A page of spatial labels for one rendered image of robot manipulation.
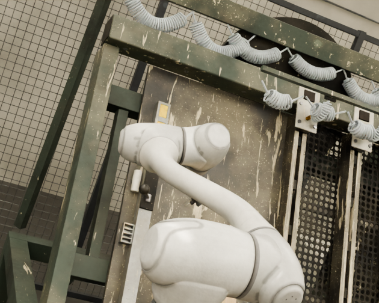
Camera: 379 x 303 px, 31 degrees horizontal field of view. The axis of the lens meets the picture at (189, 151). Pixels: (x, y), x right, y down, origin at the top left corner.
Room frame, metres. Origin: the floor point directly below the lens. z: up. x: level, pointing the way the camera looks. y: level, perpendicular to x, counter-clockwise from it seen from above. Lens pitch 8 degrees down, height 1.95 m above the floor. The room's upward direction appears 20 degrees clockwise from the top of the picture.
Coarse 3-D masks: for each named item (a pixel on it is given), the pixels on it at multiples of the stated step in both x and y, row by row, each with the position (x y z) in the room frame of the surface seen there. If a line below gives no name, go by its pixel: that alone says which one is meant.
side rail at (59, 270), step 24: (96, 72) 2.49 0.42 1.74; (96, 96) 2.43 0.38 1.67; (96, 120) 2.39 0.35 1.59; (96, 144) 2.36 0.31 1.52; (72, 168) 2.35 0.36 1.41; (72, 192) 2.25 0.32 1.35; (72, 216) 2.22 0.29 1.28; (72, 240) 2.19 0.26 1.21; (48, 264) 2.22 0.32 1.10; (72, 264) 2.16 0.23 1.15; (48, 288) 2.11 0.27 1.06
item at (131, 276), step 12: (156, 108) 2.55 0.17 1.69; (168, 108) 2.56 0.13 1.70; (156, 120) 2.52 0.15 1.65; (144, 216) 2.35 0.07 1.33; (144, 228) 2.33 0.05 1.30; (132, 240) 2.30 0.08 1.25; (132, 252) 2.28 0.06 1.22; (132, 264) 2.26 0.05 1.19; (132, 276) 2.25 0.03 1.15; (120, 288) 2.25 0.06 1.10; (132, 288) 2.23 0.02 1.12; (120, 300) 2.21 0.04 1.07; (132, 300) 2.22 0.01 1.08
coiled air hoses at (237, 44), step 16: (128, 0) 2.99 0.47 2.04; (144, 16) 3.07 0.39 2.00; (176, 16) 3.12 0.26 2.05; (192, 32) 3.12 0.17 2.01; (208, 48) 3.13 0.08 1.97; (224, 48) 3.16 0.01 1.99; (240, 48) 3.18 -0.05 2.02; (272, 48) 3.28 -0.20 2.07; (288, 48) 3.31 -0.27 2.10; (304, 64) 3.31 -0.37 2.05; (320, 80) 3.35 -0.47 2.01; (352, 80) 3.41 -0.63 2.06; (352, 96) 3.42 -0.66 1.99; (368, 96) 3.44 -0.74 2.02
